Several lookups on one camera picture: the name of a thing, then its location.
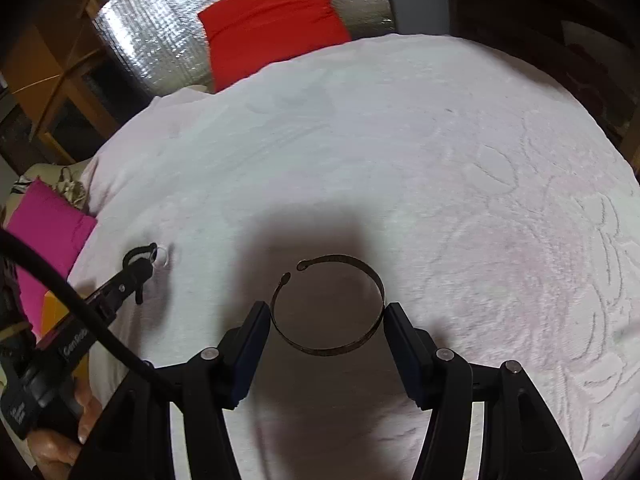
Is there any magenta pillow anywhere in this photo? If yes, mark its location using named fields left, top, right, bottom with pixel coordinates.
left=2, top=178, right=99, bottom=336

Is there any left hand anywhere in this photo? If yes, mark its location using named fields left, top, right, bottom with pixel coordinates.
left=27, top=377, right=103, bottom=480

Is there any metal cuff bangle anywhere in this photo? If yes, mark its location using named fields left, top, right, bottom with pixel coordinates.
left=269, top=254, right=386, bottom=358

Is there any red pillow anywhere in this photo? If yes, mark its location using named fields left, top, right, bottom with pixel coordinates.
left=198, top=0, right=352, bottom=91

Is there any black cable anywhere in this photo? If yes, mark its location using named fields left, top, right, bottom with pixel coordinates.
left=0, top=228, right=156, bottom=371

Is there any orange box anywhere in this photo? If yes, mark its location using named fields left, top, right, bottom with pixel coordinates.
left=38, top=292, right=88, bottom=366

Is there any wooden cabinet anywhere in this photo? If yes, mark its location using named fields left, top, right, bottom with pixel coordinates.
left=1, top=0, right=139, bottom=172

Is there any silver foil insulation sheet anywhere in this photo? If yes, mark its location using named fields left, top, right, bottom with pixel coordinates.
left=92, top=0, right=395, bottom=96

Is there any white pink bedspread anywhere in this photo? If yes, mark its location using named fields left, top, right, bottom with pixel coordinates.
left=70, top=36, right=639, bottom=479

